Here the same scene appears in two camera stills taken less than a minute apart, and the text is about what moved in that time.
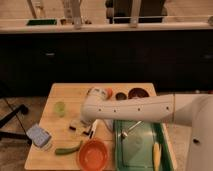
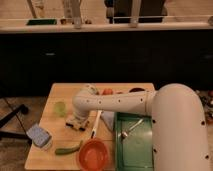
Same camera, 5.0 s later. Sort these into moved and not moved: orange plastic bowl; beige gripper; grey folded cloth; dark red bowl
Moved: beige gripper
Not moved: dark red bowl; grey folded cloth; orange plastic bowl
